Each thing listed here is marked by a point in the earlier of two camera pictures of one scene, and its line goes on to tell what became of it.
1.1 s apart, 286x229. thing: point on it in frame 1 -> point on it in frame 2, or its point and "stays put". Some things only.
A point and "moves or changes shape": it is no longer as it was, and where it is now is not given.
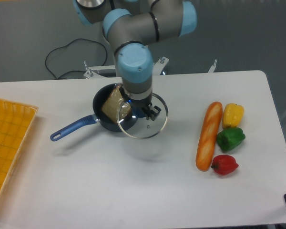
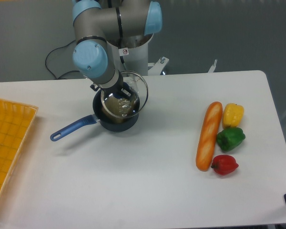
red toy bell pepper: (224, 164) stays put
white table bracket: (213, 67) stays put
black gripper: (139, 105) -> (115, 87)
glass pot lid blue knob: (138, 126) moves or changes shape
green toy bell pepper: (228, 139) stays put
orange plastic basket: (10, 123) stays put
